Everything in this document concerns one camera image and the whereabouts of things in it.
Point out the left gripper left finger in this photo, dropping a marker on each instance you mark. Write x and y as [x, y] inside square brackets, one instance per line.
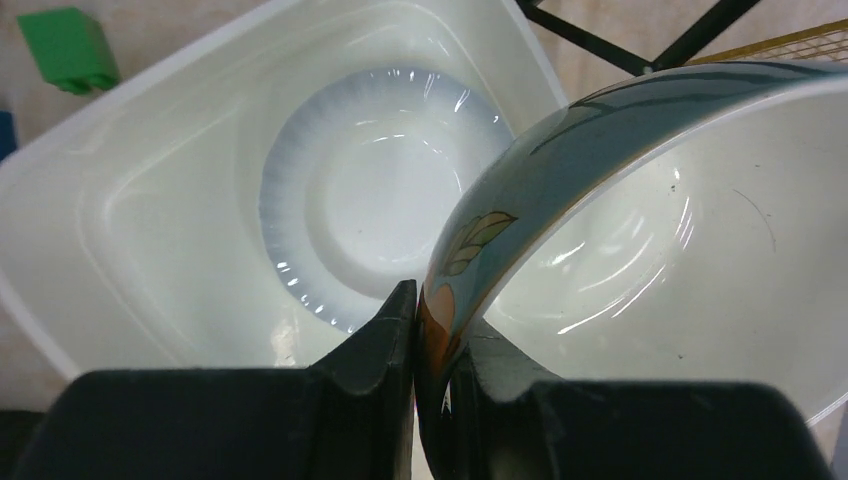
[347, 416]

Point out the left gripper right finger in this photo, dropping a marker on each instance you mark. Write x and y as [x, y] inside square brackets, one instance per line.
[517, 420]

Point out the white fluted plate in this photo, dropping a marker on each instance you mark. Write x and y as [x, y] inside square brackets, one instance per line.
[361, 179]

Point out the white floral bowl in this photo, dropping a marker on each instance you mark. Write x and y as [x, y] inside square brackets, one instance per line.
[686, 225]

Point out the white rectangular basin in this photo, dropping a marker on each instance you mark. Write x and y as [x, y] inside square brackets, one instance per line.
[130, 233]

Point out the green toy block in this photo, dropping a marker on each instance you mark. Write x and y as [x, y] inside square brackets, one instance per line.
[70, 50]

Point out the black tripod stand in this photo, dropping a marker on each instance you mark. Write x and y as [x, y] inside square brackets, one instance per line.
[632, 37]

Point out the gold wire rack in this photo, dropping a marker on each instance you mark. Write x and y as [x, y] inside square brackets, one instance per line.
[827, 42]

